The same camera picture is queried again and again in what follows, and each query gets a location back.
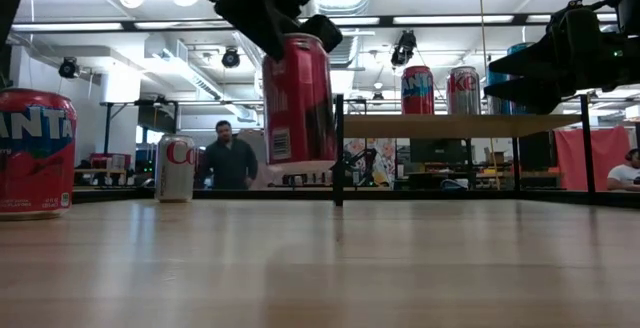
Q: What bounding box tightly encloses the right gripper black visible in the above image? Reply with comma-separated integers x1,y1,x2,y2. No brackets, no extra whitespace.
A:
482,0,640,116

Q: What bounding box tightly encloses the silver Diet Coke can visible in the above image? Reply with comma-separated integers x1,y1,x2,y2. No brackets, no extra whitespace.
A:
154,134,197,204
446,65,482,116

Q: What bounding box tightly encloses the red Coca-Cola can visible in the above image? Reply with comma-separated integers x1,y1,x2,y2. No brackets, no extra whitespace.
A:
262,32,338,176

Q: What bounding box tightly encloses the red blue Fanta can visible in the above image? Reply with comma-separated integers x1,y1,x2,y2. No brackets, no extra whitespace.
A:
0,87,78,222
400,65,436,116

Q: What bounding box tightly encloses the black spotlight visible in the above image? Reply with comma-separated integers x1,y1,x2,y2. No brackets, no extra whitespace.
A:
220,46,242,70
57,56,82,81
390,29,419,68

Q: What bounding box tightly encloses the black partition panel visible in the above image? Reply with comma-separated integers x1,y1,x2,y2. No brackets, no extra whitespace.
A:
518,130,554,172

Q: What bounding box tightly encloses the orange red fabric screen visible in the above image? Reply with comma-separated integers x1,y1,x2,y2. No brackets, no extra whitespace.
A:
553,126,635,193

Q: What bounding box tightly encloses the white fabric screen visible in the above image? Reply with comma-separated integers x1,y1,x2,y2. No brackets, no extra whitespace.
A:
233,128,267,189

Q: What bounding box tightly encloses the black computer monitor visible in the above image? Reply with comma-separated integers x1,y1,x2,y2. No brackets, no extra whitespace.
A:
409,137,469,166

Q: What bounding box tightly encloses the person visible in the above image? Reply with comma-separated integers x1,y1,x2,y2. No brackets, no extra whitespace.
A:
605,147,640,193
194,119,260,191

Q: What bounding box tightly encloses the black standing desk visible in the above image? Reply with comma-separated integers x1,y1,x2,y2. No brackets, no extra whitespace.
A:
405,162,475,190

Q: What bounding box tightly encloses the black LED light bar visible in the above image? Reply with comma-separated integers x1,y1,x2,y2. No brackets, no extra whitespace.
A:
9,12,622,33

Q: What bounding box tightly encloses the floral pattern poster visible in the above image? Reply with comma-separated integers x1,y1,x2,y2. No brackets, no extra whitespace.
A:
343,138,397,189

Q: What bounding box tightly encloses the small wooden desk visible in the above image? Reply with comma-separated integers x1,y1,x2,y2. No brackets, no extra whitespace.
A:
73,167,129,188

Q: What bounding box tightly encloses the silver flexible air duct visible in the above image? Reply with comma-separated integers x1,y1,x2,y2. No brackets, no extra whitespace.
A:
329,35,359,70

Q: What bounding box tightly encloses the yellow extension cable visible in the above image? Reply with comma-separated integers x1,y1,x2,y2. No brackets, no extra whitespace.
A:
476,0,501,190

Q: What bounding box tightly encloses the wooden shelf with black frame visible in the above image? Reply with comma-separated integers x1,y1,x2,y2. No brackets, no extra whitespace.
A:
332,93,599,208

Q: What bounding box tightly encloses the black aluminium table frame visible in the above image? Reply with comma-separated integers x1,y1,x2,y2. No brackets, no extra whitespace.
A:
72,187,640,209

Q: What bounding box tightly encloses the black metal rig frame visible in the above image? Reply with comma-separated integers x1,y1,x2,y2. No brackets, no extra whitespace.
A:
99,97,266,158

